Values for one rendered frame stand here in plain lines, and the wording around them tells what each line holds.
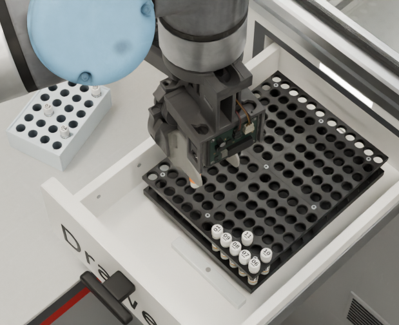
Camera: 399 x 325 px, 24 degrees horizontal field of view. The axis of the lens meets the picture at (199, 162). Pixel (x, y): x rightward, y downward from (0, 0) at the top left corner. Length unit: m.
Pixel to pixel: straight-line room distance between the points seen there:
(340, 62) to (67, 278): 0.42
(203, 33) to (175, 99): 0.12
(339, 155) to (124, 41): 0.57
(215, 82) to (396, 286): 0.62
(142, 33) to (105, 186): 0.54
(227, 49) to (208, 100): 0.06
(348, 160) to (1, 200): 0.45
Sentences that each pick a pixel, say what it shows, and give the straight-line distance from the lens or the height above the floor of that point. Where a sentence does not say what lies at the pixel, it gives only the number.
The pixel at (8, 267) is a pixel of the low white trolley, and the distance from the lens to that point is 1.18.
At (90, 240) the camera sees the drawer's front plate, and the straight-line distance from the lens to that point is 1.01.
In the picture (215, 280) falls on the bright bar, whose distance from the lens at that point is 1.06.
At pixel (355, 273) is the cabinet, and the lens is 1.39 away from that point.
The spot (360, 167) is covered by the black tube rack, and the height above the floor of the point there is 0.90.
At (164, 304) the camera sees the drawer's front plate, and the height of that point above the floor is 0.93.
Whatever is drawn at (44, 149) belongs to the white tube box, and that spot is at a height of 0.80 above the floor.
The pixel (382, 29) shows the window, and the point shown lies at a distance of 1.03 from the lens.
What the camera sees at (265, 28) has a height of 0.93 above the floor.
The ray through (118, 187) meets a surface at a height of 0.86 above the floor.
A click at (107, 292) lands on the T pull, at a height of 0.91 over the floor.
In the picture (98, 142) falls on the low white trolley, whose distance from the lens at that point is 1.26.
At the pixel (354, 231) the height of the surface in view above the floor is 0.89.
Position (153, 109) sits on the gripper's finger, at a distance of 0.89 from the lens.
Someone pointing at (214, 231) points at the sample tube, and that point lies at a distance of 1.01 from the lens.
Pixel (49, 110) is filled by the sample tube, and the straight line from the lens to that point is 1.24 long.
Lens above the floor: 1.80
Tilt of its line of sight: 57 degrees down
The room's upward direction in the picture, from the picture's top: straight up
